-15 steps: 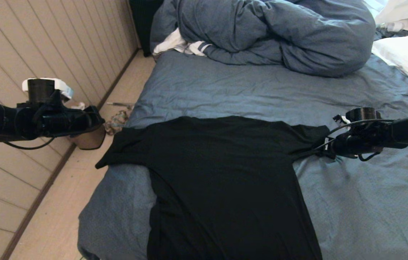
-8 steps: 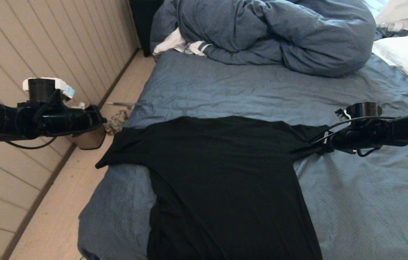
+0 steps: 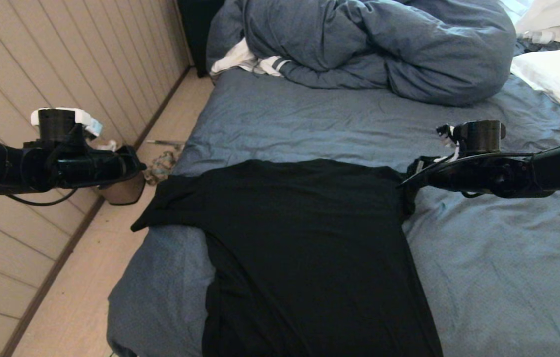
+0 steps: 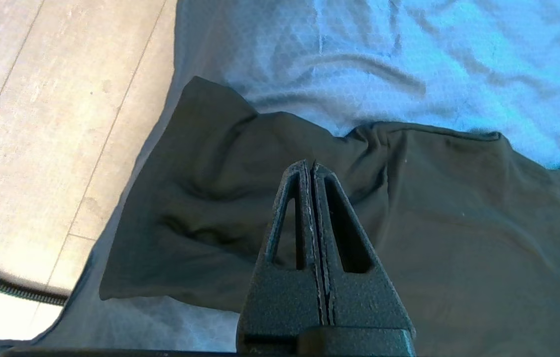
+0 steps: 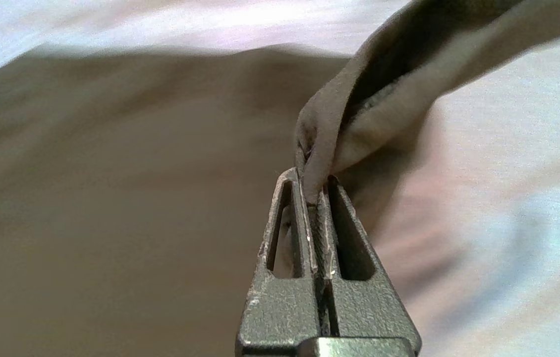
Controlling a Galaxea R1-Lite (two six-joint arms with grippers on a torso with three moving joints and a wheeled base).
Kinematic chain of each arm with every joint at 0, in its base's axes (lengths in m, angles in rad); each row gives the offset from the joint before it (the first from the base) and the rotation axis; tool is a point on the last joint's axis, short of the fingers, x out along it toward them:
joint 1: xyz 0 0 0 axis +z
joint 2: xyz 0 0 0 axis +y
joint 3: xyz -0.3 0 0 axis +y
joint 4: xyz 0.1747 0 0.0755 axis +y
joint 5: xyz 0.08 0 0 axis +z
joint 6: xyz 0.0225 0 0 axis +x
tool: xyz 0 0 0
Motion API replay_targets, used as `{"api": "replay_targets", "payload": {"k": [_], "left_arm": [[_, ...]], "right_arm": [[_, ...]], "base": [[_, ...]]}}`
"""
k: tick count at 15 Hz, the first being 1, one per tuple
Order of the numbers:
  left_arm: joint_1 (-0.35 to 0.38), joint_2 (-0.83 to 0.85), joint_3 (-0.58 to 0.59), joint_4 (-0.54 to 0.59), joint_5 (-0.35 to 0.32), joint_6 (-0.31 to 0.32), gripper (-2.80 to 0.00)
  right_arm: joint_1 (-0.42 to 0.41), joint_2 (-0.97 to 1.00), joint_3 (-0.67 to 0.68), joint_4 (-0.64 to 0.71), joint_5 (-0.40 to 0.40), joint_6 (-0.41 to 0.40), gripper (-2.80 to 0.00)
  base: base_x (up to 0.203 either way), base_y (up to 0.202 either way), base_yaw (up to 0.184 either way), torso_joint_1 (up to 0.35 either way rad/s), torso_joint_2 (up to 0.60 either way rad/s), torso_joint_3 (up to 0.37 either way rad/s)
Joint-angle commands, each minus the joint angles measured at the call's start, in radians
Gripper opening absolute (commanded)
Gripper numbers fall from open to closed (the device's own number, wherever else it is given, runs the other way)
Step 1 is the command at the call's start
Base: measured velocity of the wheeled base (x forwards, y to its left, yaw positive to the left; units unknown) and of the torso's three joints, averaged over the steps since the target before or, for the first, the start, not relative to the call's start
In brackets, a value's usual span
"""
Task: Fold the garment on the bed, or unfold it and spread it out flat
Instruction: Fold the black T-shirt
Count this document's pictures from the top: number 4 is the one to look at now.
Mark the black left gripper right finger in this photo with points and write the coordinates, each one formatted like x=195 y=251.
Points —
x=364 y=302

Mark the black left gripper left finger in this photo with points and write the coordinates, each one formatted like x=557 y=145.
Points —
x=280 y=297

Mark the black t-shirt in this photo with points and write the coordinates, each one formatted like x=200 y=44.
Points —
x=458 y=238

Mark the blue bed sheet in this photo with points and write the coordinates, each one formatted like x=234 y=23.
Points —
x=409 y=54

